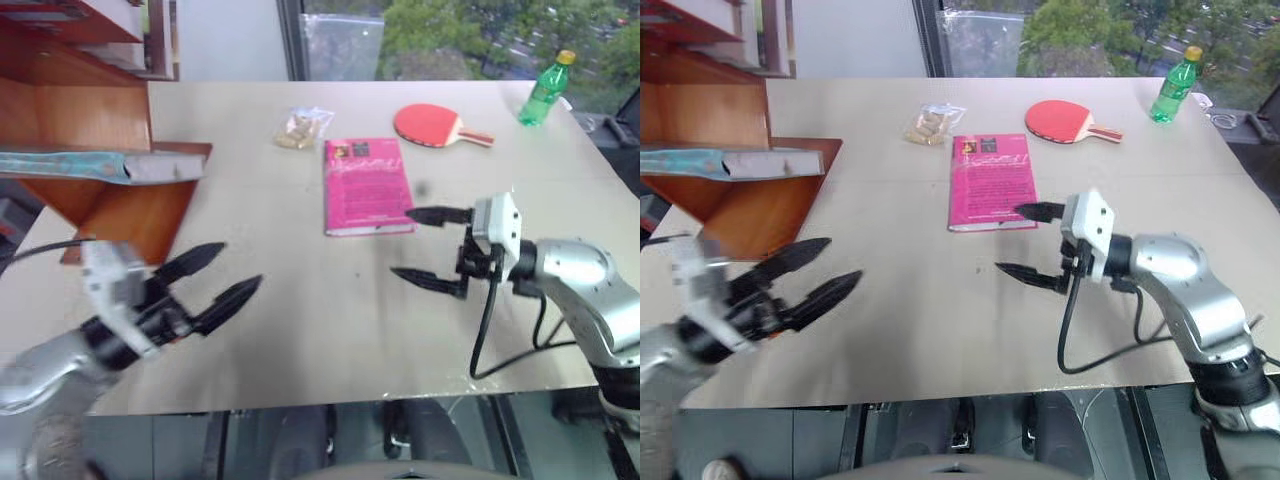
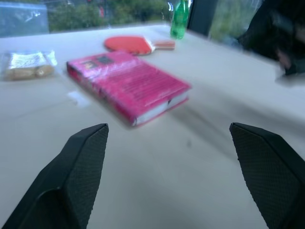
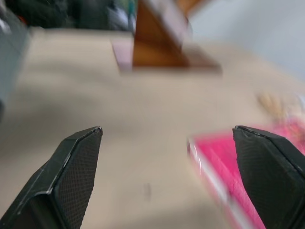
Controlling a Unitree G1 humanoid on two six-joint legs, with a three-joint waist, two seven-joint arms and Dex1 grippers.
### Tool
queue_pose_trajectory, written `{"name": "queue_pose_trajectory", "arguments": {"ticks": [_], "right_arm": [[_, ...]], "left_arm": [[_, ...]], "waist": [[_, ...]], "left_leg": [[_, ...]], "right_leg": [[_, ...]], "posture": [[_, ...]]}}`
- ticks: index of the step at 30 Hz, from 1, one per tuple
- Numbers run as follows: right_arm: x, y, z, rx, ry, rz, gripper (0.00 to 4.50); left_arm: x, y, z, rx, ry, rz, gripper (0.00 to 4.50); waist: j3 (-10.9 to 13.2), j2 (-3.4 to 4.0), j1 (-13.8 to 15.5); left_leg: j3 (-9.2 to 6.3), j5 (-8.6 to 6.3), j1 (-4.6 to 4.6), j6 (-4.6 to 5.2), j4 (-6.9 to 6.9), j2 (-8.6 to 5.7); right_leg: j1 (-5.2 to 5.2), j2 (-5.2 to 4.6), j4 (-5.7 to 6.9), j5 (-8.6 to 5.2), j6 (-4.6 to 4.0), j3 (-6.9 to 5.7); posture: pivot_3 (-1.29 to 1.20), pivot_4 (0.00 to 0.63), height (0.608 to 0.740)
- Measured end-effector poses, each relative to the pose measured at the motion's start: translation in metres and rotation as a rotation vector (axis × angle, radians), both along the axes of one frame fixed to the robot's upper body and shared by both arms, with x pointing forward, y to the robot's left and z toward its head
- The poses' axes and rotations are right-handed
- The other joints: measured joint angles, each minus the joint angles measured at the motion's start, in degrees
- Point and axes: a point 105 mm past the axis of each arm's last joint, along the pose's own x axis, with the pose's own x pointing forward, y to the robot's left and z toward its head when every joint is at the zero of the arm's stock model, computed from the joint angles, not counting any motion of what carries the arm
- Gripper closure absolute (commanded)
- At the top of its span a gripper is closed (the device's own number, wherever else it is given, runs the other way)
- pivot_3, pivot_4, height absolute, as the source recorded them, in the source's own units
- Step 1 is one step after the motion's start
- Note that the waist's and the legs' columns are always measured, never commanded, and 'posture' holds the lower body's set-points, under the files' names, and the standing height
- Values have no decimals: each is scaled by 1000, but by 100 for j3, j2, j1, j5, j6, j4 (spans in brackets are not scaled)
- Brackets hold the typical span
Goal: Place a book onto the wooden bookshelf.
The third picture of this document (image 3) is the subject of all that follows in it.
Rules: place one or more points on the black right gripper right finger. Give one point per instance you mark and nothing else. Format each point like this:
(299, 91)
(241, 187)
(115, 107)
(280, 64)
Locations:
(267, 176)

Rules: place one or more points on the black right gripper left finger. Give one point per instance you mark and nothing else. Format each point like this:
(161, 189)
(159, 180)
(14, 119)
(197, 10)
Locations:
(71, 176)

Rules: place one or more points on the pink book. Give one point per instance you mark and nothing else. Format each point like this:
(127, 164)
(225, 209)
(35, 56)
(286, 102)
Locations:
(219, 162)

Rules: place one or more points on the wooden bookshelf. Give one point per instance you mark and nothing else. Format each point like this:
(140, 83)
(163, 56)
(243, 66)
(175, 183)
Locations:
(164, 43)

